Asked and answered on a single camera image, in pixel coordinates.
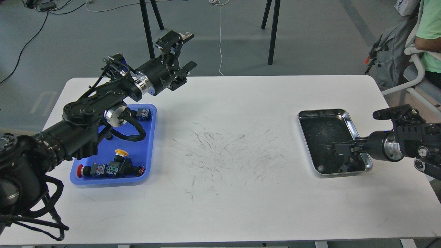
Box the grey backpack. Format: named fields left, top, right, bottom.
left=365, top=17, right=417, bottom=91

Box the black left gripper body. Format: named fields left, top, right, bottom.
left=134, top=58, right=183, bottom=96

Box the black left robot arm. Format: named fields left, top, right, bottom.
left=0, top=30, right=196, bottom=241

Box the person in green shirt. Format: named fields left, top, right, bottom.
left=415, top=0, right=441, bottom=88

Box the red push button switch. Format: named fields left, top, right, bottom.
left=76, top=162, right=145, bottom=178

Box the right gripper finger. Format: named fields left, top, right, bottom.
left=339, top=153, right=366, bottom=173
left=332, top=138, right=367, bottom=156

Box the green push button switch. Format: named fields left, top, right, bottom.
left=130, top=108, right=152, bottom=122

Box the blue plastic tray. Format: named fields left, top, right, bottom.
left=70, top=104, right=156, bottom=186

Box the black left table leg pair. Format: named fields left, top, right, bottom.
left=139, top=0, right=164, bottom=59

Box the white box on floor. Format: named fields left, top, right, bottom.
left=394, top=0, right=420, bottom=16

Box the black right table leg pair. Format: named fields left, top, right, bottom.
left=260, top=0, right=281, bottom=65

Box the yellow push button switch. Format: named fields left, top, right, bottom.
left=109, top=149, right=128, bottom=168

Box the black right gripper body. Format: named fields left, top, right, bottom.
left=365, top=131, right=404, bottom=162

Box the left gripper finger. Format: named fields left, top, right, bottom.
left=155, top=30, right=194, bottom=69
left=170, top=61, right=197, bottom=91

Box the white chair frame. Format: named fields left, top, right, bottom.
left=381, top=0, right=441, bottom=118

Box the black table leg pair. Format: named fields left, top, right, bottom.
left=139, top=0, right=164, bottom=59
left=260, top=0, right=281, bottom=65

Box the black floor cable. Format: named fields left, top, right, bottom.
left=0, top=0, right=87, bottom=84

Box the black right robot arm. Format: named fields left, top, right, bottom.
left=330, top=105, right=441, bottom=179

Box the white hanging cord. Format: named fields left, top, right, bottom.
left=209, top=0, right=230, bottom=77

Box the silver metal tray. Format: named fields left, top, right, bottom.
left=297, top=108, right=373, bottom=178

